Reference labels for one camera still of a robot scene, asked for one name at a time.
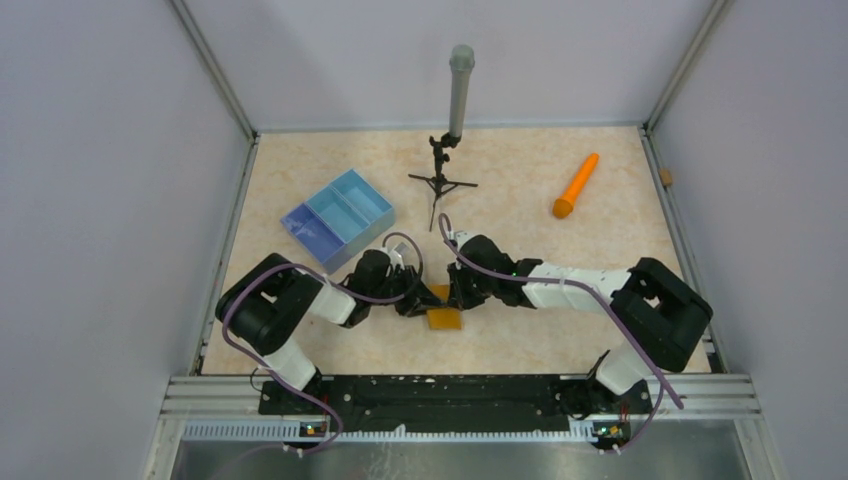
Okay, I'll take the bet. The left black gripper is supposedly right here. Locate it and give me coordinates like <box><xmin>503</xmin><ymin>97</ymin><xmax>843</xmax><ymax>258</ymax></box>
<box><xmin>369</xmin><ymin>265</ymin><xmax>445</xmax><ymax>317</ymax></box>

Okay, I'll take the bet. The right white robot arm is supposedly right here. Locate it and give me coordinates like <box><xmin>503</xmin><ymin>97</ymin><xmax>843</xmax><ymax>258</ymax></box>
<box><xmin>443</xmin><ymin>231</ymin><xmax>714</xmax><ymax>412</ymax></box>

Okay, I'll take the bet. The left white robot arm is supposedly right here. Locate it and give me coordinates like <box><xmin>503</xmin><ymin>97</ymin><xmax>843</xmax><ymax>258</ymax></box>
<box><xmin>215</xmin><ymin>247</ymin><xmax>444</xmax><ymax>414</ymax></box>

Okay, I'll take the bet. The blue compartment organizer box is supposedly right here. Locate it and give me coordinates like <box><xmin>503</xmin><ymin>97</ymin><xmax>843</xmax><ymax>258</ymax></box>
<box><xmin>280</xmin><ymin>169</ymin><xmax>396</xmax><ymax>274</ymax></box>

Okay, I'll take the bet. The black tripod stand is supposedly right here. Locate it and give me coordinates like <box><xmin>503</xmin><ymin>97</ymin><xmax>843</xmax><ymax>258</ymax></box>
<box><xmin>408</xmin><ymin>132</ymin><xmax>479</xmax><ymax>231</ymax></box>

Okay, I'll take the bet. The orange marker pen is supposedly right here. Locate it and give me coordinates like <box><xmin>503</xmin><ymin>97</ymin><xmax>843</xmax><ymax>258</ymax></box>
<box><xmin>552</xmin><ymin>153</ymin><xmax>600</xmax><ymax>219</ymax></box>

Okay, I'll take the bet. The small wooden block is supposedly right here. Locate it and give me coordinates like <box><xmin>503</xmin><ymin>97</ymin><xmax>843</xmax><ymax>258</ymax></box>
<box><xmin>658</xmin><ymin>168</ymin><xmax>673</xmax><ymax>188</ymax></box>

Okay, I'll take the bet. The grey microphone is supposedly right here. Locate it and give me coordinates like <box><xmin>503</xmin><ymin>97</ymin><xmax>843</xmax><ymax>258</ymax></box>
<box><xmin>448</xmin><ymin>44</ymin><xmax>475</xmax><ymax>138</ymax></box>

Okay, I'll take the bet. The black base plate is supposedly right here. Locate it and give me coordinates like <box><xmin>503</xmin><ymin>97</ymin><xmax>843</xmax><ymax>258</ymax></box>
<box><xmin>258</xmin><ymin>374</ymin><xmax>653</xmax><ymax>433</ymax></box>

